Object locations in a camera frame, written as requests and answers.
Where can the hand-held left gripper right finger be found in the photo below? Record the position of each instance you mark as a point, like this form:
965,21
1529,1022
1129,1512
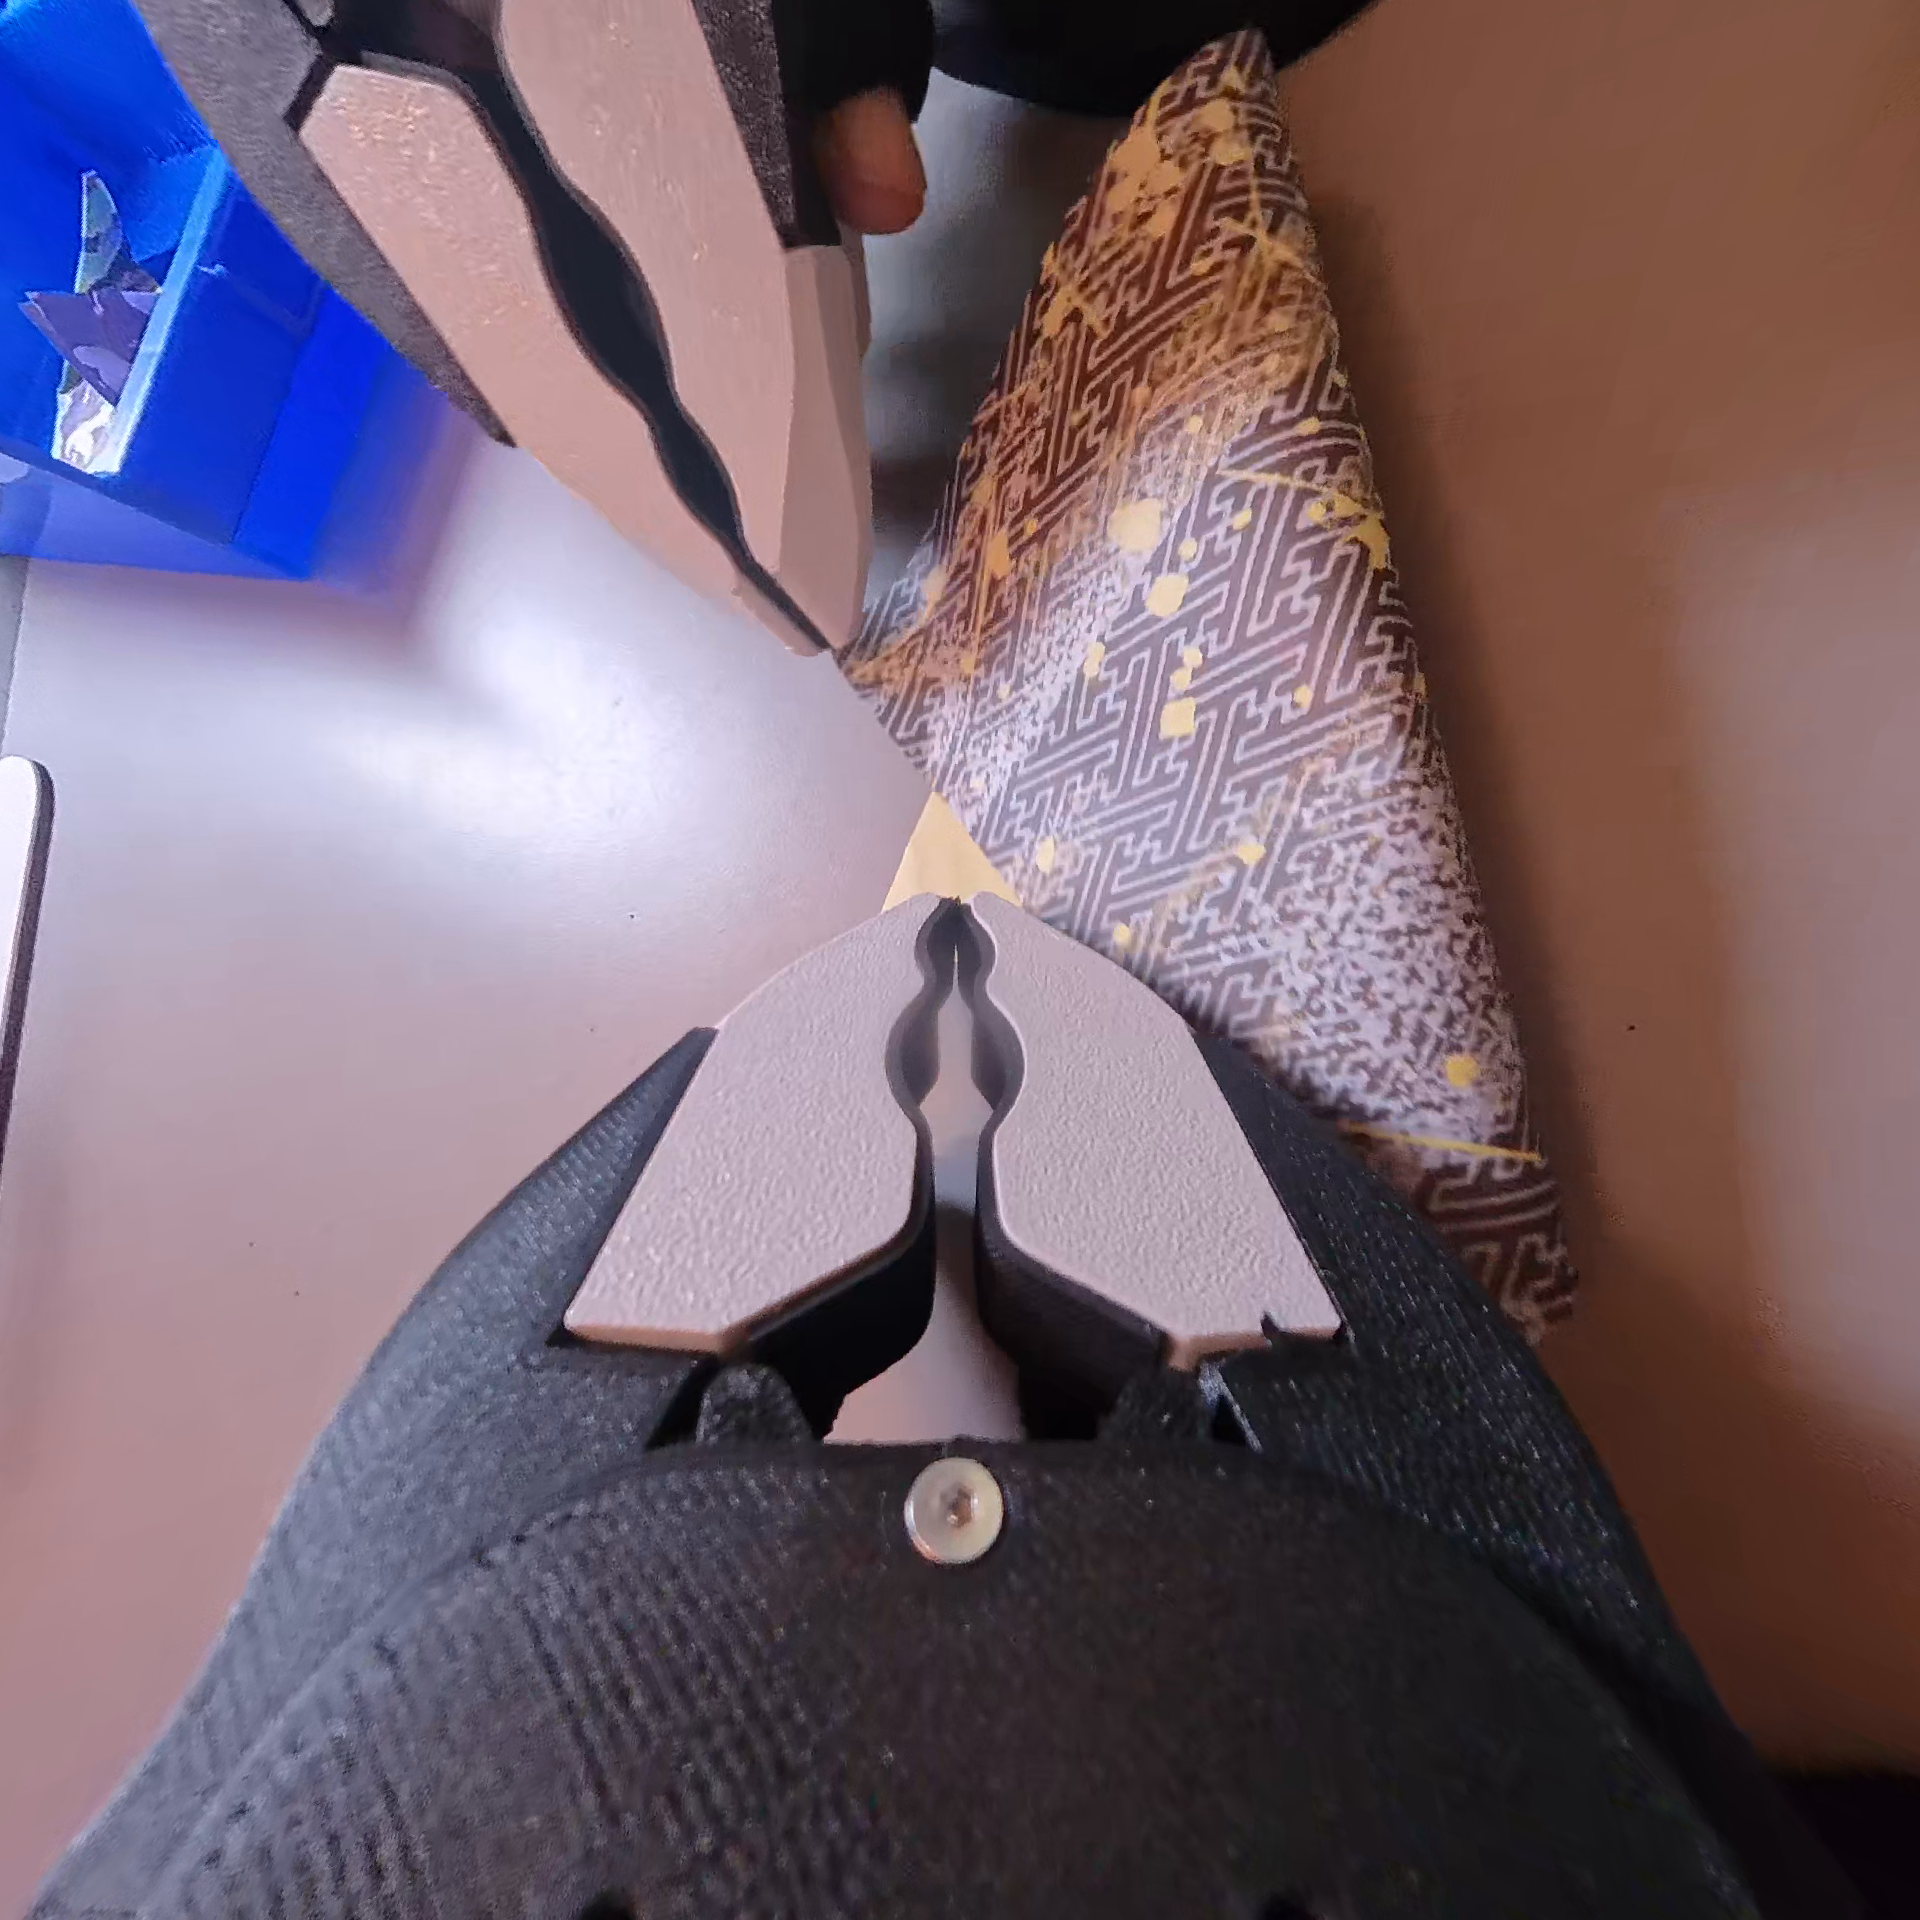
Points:
1154,1171

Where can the yellow backed black patterned paper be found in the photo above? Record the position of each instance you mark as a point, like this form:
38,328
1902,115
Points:
1201,661

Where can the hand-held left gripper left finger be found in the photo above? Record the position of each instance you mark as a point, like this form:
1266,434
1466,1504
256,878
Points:
750,1171

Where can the purple crane patterned paper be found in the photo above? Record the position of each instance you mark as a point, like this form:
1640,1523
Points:
97,332

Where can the white stand plate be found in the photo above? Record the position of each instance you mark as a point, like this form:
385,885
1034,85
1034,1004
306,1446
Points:
18,932

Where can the person's right hand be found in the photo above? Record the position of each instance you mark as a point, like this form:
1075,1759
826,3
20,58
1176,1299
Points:
880,166

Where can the black textured pad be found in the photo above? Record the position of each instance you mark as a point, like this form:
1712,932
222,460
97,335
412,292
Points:
1141,38

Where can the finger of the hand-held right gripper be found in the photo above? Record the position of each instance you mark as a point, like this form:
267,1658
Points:
706,242
450,242

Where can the blue plastic bin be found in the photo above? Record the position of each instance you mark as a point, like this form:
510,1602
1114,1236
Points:
211,392

